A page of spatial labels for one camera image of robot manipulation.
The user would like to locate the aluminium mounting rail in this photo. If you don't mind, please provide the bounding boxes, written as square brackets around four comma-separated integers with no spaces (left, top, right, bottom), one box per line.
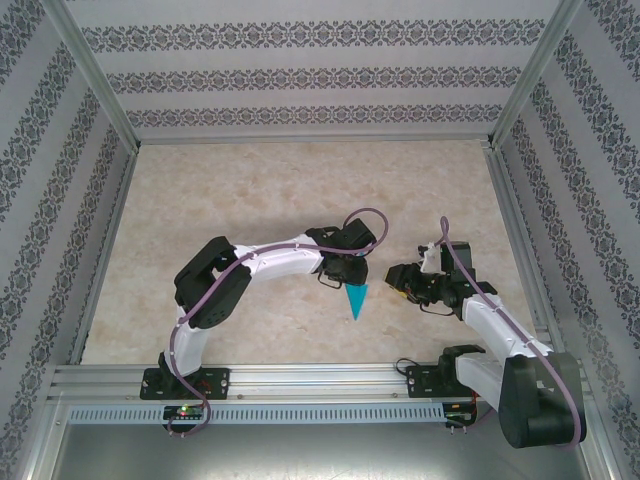
[47,363,594,402]

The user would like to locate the grey metal sheet panel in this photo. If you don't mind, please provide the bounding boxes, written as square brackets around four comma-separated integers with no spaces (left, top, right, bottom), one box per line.
[29,422,614,480]

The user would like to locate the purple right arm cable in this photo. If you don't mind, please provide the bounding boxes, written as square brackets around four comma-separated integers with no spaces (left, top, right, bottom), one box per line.
[439,215,587,449]

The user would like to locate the short aluminium frame upright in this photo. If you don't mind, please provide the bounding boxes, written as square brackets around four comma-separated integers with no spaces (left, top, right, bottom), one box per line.
[574,394,624,480]
[19,394,69,480]

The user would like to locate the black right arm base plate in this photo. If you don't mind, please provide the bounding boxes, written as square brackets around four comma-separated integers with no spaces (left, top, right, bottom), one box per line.
[405,364,481,400]

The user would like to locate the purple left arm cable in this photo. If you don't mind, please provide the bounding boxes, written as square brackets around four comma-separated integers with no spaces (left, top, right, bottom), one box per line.
[167,206,391,437]

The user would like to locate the aluminium table side rail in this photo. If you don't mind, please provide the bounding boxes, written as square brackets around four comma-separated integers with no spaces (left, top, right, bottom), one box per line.
[67,147,141,366]
[482,144,571,361]

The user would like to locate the long aluminium table edge rail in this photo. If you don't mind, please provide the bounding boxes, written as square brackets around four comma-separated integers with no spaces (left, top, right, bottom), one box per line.
[134,130,496,147]

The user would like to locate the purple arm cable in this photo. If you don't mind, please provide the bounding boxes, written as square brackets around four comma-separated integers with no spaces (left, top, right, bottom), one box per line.
[167,206,391,437]
[439,215,587,449]

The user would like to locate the slotted grey cable duct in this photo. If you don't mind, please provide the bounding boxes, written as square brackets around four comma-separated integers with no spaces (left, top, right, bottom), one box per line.
[67,403,447,425]

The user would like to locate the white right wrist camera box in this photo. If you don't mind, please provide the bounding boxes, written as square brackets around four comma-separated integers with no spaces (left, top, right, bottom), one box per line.
[417,243,445,275]

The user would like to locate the aluminium frame post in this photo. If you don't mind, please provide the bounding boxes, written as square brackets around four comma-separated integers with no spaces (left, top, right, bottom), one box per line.
[40,0,141,154]
[487,0,586,149]

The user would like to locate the blue square paper sheet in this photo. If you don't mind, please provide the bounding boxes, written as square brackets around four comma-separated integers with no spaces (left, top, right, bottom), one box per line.
[344,282,371,321]

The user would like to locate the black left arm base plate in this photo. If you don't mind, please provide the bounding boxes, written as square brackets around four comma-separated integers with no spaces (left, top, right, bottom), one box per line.
[139,367,232,401]

